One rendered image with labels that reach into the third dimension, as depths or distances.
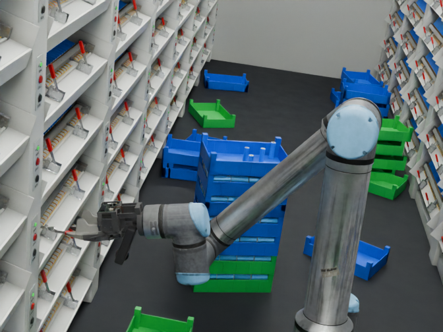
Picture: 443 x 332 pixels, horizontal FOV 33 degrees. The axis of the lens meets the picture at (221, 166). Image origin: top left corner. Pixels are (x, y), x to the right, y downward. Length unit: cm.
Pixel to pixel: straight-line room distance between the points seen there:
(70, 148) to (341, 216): 80
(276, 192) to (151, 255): 113
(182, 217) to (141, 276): 97
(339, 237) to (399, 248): 161
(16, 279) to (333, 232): 77
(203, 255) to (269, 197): 23
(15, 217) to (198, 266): 50
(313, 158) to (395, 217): 182
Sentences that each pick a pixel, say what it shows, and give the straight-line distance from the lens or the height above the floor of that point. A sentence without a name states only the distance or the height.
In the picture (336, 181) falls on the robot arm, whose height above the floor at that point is 83.
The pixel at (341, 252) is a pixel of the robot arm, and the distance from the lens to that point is 184.
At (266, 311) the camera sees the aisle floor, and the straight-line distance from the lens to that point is 277.
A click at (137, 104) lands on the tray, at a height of 52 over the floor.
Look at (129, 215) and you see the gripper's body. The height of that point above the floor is 61.
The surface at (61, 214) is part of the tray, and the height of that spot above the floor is 50.
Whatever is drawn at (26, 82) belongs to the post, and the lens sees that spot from 166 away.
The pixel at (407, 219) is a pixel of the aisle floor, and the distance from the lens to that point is 372.
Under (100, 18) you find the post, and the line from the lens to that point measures 231.
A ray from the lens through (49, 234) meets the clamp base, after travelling 207.
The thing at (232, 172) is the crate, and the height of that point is 49.
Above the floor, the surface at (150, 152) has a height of 10.
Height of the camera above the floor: 150
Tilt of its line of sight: 22 degrees down
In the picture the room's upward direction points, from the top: 8 degrees clockwise
